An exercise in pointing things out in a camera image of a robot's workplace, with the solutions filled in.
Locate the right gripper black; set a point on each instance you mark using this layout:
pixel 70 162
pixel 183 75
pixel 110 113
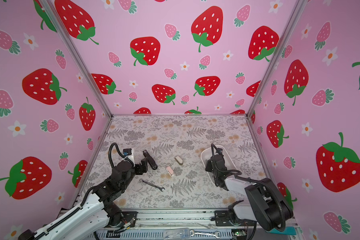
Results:
pixel 207 167

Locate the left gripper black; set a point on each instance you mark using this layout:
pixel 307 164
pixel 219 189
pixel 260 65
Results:
pixel 144 165

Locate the black stapler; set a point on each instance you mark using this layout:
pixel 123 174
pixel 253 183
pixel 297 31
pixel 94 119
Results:
pixel 150 160

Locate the white plastic tray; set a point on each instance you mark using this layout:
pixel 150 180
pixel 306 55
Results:
pixel 219 150

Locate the pink mini stapler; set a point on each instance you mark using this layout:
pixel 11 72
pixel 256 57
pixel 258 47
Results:
pixel 170 171

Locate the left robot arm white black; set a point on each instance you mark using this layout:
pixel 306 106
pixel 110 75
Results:
pixel 98 209

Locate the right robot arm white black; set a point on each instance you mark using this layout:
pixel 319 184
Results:
pixel 267 206

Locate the small silver table wrench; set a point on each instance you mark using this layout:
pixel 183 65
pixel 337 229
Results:
pixel 152 185

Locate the clear plastic bag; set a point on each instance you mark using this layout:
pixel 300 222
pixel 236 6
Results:
pixel 177 234

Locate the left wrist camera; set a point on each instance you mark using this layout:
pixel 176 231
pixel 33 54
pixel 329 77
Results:
pixel 129 156

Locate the aluminium rail base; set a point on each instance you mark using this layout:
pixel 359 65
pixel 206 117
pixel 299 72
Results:
pixel 150 225

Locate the teal tool handle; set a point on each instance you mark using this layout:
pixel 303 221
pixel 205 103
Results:
pixel 290 231

